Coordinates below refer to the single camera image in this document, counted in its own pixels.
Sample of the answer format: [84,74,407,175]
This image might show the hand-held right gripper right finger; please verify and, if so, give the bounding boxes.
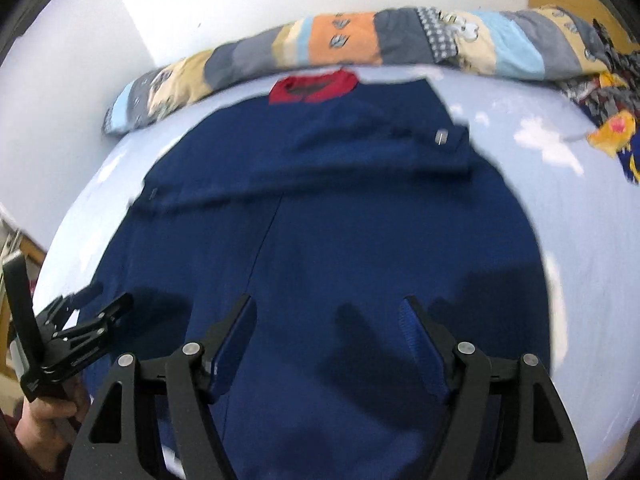
[400,296,588,480]

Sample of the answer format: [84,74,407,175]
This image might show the light blue bed sheet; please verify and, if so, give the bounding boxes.
[37,62,640,480]

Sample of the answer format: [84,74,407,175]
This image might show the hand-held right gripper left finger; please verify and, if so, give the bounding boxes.
[64,294,257,480]

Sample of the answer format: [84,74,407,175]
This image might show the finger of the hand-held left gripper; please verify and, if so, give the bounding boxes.
[42,292,135,371]
[35,285,103,333]

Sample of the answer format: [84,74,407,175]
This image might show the person's left hand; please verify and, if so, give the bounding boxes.
[15,380,92,461]

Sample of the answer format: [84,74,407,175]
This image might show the navy blue jacket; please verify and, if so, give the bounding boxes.
[82,67,553,480]

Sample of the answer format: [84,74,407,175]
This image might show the patchwork quilt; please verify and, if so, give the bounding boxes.
[102,5,621,136]

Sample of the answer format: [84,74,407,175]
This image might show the person's left forearm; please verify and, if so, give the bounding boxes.
[0,407,71,480]

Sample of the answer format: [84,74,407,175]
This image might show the dark printed cloth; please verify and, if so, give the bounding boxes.
[560,20,640,186]

